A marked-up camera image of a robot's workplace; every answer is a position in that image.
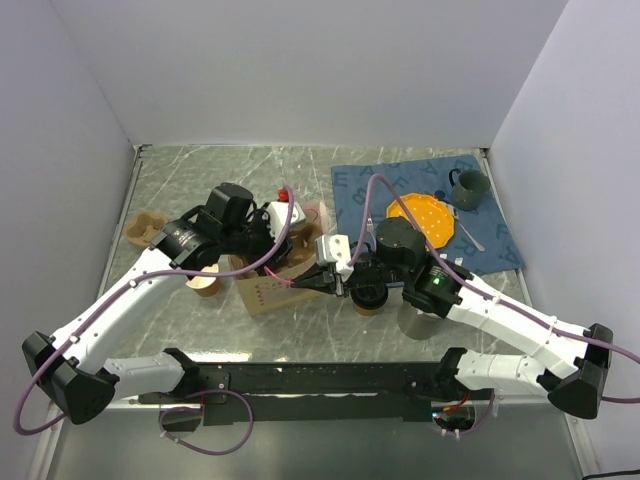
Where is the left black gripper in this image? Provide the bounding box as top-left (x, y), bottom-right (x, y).
top-left (221, 202), bottom-right (294, 275)

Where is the brown paper coffee cup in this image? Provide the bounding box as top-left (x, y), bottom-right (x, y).
top-left (186, 276), bottom-right (222, 298)
top-left (353, 303), bottom-right (381, 317)

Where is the pink cream paper gift bag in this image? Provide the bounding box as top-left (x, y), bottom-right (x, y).
top-left (233, 200), bottom-right (329, 316)

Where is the brown pulp cup carrier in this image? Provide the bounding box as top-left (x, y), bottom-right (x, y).
top-left (280, 222), bottom-right (323, 270)
top-left (123, 210), bottom-right (168, 248)

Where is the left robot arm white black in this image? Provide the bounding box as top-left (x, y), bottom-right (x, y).
top-left (22, 183), bottom-right (304, 425)

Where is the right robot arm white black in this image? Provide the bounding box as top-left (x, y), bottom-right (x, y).
top-left (292, 217), bottom-right (613, 420)

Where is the grey cylindrical straw holder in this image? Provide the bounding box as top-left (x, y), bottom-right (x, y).
top-left (397, 303), bottom-right (445, 341)

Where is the orange dotted plate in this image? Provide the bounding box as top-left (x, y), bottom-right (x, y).
top-left (401, 193), bottom-right (455, 249)

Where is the silver spoon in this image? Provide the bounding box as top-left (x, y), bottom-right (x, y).
top-left (435, 190), bottom-right (486, 252)

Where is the blue lettered cloth placemat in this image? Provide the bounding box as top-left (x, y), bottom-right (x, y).
top-left (330, 155), bottom-right (524, 297)

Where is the dark green mug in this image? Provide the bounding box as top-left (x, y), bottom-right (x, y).
top-left (448, 168), bottom-right (491, 211)

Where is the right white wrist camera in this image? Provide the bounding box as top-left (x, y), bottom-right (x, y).
top-left (315, 234), bottom-right (353, 279)

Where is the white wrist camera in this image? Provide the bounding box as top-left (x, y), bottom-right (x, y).
top-left (265, 189), bottom-right (307, 240)
top-left (315, 234), bottom-right (353, 279)

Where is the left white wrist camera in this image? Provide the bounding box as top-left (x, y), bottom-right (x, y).
top-left (265, 189), bottom-right (307, 240)

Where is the black mounting base rail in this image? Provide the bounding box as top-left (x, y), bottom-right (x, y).
top-left (138, 348), bottom-right (490, 426)

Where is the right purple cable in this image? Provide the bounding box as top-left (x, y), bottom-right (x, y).
top-left (349, 174), bottom-right (640, 404)

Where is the purple cable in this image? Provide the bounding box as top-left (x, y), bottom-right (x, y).
top-left (12, 185), bottom-right (296, 436)
top-left (349, 174), bottom-right (640, 404)

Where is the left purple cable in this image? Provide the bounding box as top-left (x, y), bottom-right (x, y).
top-left (12, 185), bottom-right (296, 436)

